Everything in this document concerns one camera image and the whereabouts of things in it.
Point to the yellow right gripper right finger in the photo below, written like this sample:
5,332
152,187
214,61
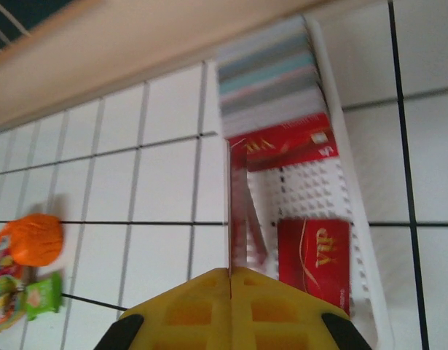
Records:
278,313

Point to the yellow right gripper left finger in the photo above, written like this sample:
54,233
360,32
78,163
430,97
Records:
187,313

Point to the white plastic card tray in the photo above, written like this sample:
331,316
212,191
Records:
307,193

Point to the red VIP card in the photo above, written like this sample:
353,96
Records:
282,142
311,262

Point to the white plastic card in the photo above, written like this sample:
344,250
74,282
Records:
274,116

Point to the small green packet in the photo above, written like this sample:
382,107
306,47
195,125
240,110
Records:
43,297

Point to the orange toy fruit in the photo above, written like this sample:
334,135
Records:
36,240

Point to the colourful snack packet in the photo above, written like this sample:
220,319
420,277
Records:
3,291

